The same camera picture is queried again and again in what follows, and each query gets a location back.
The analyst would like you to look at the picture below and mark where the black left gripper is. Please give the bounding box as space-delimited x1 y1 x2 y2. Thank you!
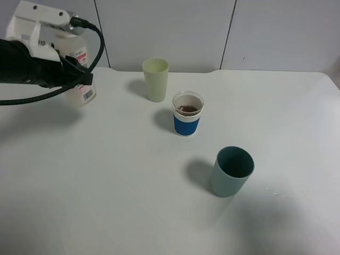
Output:
25 49 93 88

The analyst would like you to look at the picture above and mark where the glass cup with blue sleeve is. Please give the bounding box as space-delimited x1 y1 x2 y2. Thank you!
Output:
172 91 205 137

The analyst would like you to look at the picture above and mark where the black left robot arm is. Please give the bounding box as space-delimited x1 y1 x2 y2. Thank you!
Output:
1 39 93 88

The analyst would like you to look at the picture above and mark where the clear plastic drink bottle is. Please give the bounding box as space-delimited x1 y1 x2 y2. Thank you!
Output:
53 28 96 108

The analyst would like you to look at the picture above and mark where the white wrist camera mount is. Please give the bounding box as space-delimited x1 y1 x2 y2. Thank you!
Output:
5 1 84 62

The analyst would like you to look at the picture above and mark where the pale green plastic cup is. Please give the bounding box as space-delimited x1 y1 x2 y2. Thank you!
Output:
142 58 169 103

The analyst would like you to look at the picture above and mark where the teal plastic cup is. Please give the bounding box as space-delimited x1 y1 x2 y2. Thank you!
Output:
210 146 254 198

